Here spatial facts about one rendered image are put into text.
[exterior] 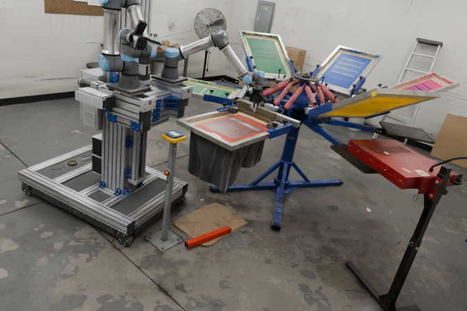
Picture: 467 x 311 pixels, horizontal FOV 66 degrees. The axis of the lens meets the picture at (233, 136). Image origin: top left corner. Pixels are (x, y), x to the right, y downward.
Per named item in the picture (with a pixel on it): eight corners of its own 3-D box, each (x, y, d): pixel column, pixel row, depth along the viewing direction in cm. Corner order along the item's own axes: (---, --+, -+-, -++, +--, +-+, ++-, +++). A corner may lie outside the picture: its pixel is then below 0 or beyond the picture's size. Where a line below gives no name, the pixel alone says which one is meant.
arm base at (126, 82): (113, 85, 254) (113, 71, 250) (128, 81, 267) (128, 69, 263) (129, 89, 248) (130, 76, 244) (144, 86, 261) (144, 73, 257)
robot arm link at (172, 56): (161, 64, 291) (162, 48, 286) (166, 62, 303) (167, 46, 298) (176, 67, 290) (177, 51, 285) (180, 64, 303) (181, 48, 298)
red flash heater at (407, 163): (456, 191, 237) (463, 175, 233) (404, 195, 220) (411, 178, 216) (391, 150, 289) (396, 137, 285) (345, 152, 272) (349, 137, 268)
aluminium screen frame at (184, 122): (231, 150, 254) (231, 146, 252) (176, 123, 286) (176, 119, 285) (288, 130, 312) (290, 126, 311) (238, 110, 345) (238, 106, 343)
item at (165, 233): (162, 252, 285) (172, 143, 249) (145, 238, 297) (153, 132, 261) (183, 241, 301) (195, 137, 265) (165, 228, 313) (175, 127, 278)
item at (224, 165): (223, 194, 280) (231, 145, 264) (184, 171, 305) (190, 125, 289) (226, 194, 282) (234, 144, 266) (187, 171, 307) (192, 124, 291)
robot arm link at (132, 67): (141, 74, 253) (142, 55, 248) (122, 74, 245) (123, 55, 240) (134, 70, 262) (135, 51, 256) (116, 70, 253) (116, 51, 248)
